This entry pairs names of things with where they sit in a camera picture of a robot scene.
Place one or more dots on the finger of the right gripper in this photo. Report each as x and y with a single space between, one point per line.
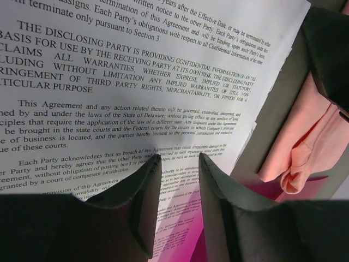
326 36

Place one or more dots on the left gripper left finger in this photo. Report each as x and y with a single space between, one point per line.
115 225

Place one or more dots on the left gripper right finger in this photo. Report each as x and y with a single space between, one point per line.
311 231

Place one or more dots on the red plastic folder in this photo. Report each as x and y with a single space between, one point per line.
206 218

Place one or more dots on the white printed paper stack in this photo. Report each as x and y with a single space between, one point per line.
91 90

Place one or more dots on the pink folded cloth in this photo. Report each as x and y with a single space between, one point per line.
312 140

